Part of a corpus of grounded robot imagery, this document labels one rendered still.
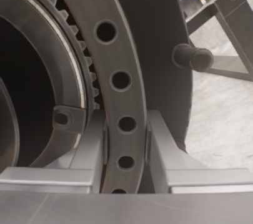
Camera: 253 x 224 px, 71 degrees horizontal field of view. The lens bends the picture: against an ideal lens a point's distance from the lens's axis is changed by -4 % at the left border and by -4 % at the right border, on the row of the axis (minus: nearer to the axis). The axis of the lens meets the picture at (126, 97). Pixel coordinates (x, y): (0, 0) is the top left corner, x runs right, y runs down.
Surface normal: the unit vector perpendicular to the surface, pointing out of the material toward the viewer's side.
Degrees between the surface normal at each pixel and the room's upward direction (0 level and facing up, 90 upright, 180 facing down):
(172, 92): 90
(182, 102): 90
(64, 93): 90
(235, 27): 90
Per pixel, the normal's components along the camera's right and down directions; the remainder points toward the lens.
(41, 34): 0.02, 0.29
